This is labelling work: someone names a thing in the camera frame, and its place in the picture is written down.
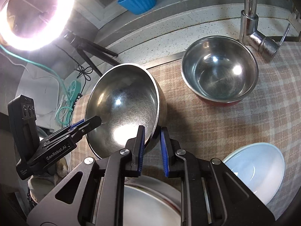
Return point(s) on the white ceramic bowl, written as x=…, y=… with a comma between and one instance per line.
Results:
x=261, y=166

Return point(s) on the chrome kitchen faucet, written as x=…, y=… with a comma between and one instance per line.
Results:
x=250, y=35

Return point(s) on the teal round power strip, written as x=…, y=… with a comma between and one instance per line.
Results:
x=73, y=90

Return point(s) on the floral ceramic plate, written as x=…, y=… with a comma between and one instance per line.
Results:
x=149, y=201

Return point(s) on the white gloved left hand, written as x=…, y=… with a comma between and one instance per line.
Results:
x=39, y=186

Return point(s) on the red steel bowl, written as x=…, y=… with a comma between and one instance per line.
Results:
x=220, y=70

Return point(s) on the large stainless steel bowl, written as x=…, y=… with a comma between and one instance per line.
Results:
x=125, y=97

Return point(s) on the black mini tripod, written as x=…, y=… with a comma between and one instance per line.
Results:
x=82, y=46

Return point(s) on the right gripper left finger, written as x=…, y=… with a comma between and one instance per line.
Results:
x=93, y=192

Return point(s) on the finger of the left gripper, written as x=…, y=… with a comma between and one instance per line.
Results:
x=83, y=127

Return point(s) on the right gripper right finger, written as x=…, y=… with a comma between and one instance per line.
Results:
x=211, y=194

